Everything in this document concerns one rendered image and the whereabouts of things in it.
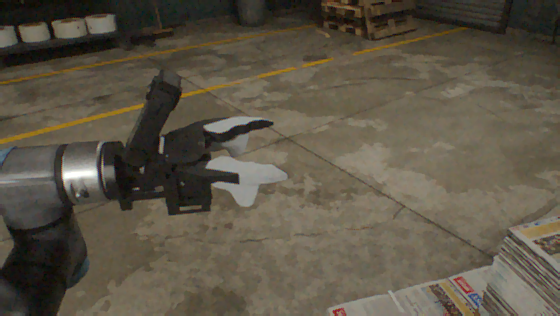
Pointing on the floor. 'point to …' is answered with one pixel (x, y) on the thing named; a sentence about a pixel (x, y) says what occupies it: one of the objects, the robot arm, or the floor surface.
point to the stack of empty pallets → (345, 15)
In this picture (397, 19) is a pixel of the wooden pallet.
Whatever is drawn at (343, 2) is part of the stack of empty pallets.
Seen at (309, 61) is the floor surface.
